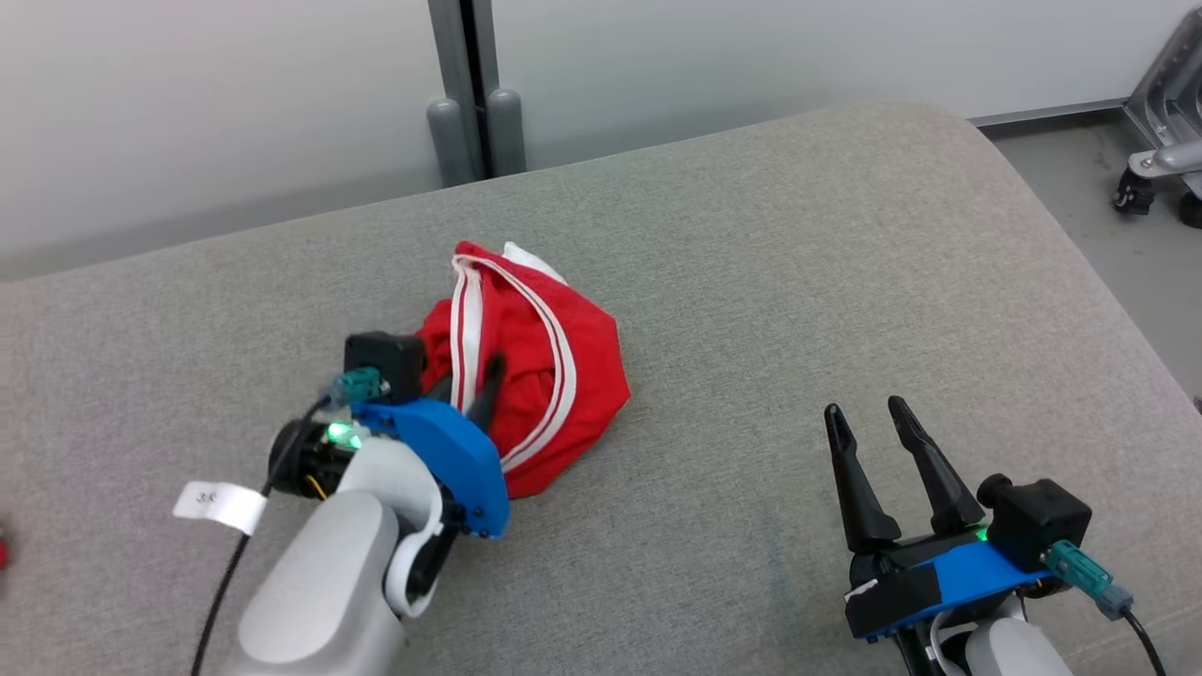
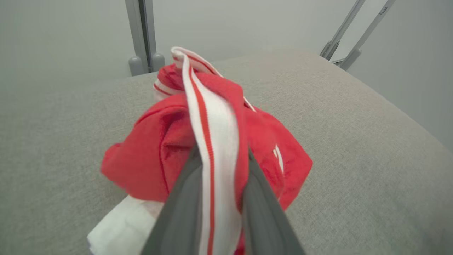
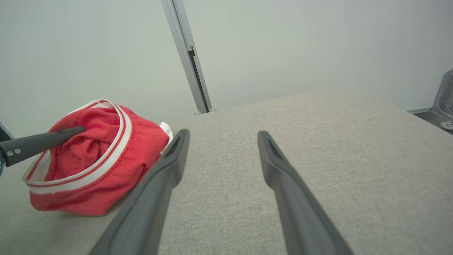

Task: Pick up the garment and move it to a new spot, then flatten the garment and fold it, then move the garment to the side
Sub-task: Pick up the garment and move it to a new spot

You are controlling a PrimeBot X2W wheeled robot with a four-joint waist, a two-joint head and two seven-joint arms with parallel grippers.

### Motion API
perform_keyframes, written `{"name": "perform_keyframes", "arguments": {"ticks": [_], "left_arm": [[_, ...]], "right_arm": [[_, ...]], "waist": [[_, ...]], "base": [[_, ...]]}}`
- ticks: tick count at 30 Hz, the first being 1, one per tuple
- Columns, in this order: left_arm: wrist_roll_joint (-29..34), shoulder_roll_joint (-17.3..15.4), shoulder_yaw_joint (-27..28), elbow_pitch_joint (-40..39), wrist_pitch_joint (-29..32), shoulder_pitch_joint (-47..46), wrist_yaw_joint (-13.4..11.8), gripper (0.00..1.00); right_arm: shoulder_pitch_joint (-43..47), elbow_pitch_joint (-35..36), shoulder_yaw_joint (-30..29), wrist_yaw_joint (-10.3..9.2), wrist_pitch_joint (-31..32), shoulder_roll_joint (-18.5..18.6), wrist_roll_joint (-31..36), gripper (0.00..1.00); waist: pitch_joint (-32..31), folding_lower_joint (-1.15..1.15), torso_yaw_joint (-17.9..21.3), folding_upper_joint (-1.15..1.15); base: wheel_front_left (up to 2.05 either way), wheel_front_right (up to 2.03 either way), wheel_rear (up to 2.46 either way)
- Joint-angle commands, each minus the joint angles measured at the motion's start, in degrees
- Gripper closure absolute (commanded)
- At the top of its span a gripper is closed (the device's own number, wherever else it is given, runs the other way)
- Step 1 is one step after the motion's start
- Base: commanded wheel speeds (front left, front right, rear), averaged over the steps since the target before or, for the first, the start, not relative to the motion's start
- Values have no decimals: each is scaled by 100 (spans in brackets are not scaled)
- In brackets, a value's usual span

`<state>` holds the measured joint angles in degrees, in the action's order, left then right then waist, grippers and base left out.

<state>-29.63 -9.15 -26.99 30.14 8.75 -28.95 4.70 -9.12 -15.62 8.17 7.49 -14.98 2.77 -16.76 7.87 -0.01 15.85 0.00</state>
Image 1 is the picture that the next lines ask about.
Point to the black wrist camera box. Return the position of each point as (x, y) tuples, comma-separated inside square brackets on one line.
[(1038, 521), (390, 361)]

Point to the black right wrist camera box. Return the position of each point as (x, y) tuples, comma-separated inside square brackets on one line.
[(1038, 521)]

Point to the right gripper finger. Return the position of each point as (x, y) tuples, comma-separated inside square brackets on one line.
[(944, 493), (859, 498)]

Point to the red white T-shirt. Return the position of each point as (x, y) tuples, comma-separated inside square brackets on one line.
[(587, 371)]

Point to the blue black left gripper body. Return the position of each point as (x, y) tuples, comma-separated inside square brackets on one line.
[(451, 460)]

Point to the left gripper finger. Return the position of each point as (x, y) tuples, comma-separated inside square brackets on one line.
[(445, 390), (486, 399)]

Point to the grey metal cart frame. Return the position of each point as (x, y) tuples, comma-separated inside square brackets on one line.
[(1169, 94)]

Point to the black caster wheel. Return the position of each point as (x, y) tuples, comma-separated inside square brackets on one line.
[(1193, 211), (1133, 192)]

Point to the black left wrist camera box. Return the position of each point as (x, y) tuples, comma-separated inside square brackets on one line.
[(390, 361)]

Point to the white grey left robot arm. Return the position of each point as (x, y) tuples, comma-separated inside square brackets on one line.
[(319, 582)]

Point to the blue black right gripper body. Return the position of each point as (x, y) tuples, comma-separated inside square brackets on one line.
[(939, 582)]

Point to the grey partition post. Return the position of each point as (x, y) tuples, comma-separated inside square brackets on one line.
[(465, 47)]

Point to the grey cylinder bumper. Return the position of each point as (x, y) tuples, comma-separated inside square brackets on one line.
[(449, 141), (507, 131)]

